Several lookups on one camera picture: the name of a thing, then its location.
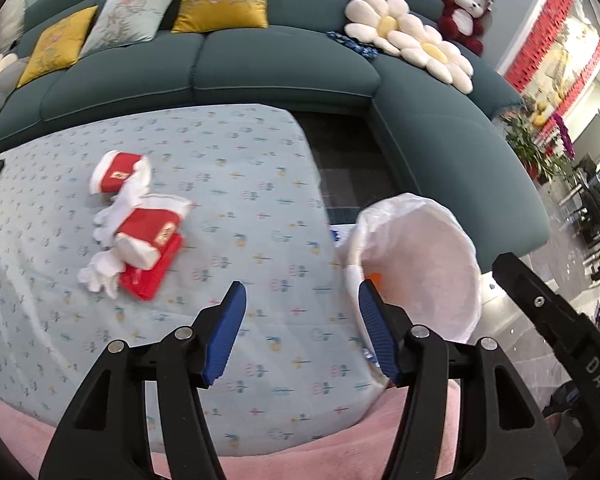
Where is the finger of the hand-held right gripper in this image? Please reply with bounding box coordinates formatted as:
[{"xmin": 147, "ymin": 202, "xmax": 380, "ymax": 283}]
[{"xmin": 492, "ymin": 252, "xmax": 588, "ymax": 356}]

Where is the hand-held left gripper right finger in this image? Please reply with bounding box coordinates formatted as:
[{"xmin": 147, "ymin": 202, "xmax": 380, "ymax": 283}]
[{"xmin": 358, "ymin": 280, "xmax": 568, "ymax": 480}]

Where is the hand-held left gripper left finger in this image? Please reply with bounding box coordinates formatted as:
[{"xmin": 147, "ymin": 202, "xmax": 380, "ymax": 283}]
[{"xmin": 40, "ymin": 281, "xmax": 247, "ymax": 480}]

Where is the trash bin with white liner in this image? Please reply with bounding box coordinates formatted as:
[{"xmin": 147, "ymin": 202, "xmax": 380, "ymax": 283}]
[{"xmin": 344, "ymin": 192, "xmax": 482, "ymax": 391}]

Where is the red flat box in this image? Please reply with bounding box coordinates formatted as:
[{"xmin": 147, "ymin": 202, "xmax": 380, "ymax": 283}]
[{"xmin": 119, "ymin": 232, "xmax": 186, "ymax": 302}]

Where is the white glove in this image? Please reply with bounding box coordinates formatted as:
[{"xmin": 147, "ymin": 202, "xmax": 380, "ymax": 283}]
[
  {"xmin": 92, "ymin": 160, "xmax": 153, "ymax": 246},
  {"xmin": 77, "ymin": 247, "xmax": 127, "ymax": 299}
]

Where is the pink fleece blanket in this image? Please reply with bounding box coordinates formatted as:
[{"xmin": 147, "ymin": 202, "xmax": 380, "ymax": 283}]
[{"xmin": 0, "ymin": 375, "xmax": 461, "ymax": 480}]

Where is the green potted plant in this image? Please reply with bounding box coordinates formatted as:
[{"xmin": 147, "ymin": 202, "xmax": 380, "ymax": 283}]
[{"xmin": 500, "ymin": 110, "xmax": 576, "ymax": 186}]

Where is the purple orchid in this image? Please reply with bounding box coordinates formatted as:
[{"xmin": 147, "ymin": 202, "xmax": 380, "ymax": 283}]
[{"xmin": 552, "ymin": 112, "xmax": 576, "ymax": 161}]

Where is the floral light blue tablecloth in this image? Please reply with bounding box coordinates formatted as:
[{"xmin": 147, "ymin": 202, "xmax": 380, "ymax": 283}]
[{"xmin": 0, "ymin": 104, "xmax": 388, "ymax": 458}]

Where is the teal sectional sofa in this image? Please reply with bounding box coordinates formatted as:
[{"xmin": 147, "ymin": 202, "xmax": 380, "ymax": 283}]
[{"xmin": 0, "ymin": 0, "xmax": 551, "ymax": 273}]

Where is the red teddy bear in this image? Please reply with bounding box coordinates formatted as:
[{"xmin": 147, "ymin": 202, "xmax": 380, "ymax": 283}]
[{"xmin": 434, "ymin": 0, "xmax": 494, "ymax": 56}]

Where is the pale floral pillow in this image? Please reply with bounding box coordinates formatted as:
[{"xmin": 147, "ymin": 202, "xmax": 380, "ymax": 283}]
[{"xmin": 80, "ymin": 0, "xmax": 181, "ymax": 57}]

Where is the grey plush toy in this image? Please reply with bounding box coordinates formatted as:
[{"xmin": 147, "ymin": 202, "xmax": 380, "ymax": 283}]
[{"xmin": 0, "ymin": 57, "xmax": 31, "ymax": 128}]

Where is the small yellow embroidered pillow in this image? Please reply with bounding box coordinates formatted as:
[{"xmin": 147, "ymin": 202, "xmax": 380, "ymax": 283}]
[{"xmin": 17, "ymin": 6, "xmax": 99, "ymax": 88}]

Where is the red wall decoration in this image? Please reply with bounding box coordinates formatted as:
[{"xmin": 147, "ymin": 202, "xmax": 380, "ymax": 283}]
[
  {"xmin": 497, "ymin": 0, "xmax": 581, "ymax": 91},
  {"xmin": 555, "ymin": 25, "xmax": 600, "ymax": 111}
]

